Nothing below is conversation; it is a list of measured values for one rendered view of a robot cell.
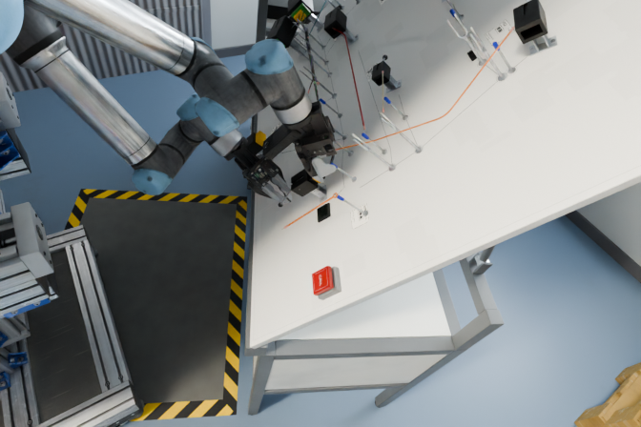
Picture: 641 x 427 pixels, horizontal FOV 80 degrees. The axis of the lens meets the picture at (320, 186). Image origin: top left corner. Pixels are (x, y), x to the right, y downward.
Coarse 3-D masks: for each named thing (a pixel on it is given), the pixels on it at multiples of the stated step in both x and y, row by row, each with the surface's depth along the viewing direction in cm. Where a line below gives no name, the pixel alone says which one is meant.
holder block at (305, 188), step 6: (300, 174) 95; (306, 174) 93; (294, 180) 96; (300, 180) 93; (306, 180) 92; (294, 186) 94; (300, 186) 93; (306, 186) 94; (312, 186) 94; (294, 192) 95; (300, 192) 95; (306, 192) 95
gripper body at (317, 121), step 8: (312, 104) 78; (320, 104) 78; (312, 112) 76; (320, 112) 76; (304, 120) 75; (312, 120) 77; (320, 120) 77; (328, 120) 82; (288, 128) 77; (296, 128) 76; (304, 128) 79; (312, 128) 80; (320, 128) 79; (328, 128) 80; (304, 136) 81; (312, 136) 81; (320, 136) 80; (328, 136) 79; (296, 144) 81; (304, 144) 80; (312, 144) 80; (320, 144) 80; (328, 144) 83; (304, 152) 82; (312, 152) 84; (320, 152) 84; (328, 152) 82; (336, 152) 82
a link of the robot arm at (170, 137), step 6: (174, 126) 95; (168, 132) 94; (174, 132) 93; (180, 132) 92; (168, 138) 92; (174, 138) 92; (180, 138) 93; (186, 138) 93; (174, 144) 91; (180, 144) 92; (186, 144) 93; (192, 144) 95; (198, 144) 97; (180, 150) 92; (186, 150) 93; (192, 150) 96; (186, 156) 94
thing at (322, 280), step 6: (324, 270) 82; (330, 270) 82; (312, 276) 84; (318, 276) 83; (324, 276) 82; (330, 276) 81; (318, 282) 82; (324, 282) 81; (330, 282) 80; (318, 288) 82; (324, 288) 80; (330, 288) 80; (318, 294) 82
